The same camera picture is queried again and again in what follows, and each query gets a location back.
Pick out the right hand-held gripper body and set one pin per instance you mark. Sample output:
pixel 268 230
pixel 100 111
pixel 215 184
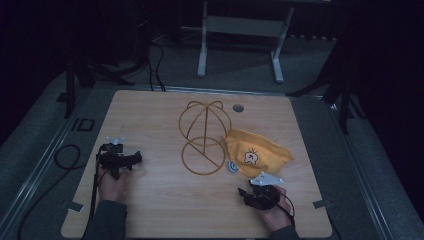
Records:
pixel 263 193

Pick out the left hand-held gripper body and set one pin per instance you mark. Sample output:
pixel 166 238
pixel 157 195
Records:
pixel 111 157

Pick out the yellow cartoon print hat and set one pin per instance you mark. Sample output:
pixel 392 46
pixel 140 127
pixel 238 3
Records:
pixel 256 154

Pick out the person's left hand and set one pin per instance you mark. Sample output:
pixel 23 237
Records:
pixel 112 186

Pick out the grey tape strip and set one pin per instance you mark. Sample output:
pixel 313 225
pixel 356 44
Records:
pixel 322 203
pixel 75 206

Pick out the grey round table grommet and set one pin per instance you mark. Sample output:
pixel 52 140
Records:
pixel 238 108

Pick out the black tripod stand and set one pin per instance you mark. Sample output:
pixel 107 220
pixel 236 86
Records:
pixel 83 73
pixel 340 93

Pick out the white metal stand frame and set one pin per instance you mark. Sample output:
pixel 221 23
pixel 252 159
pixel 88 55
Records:
pixel 241 40

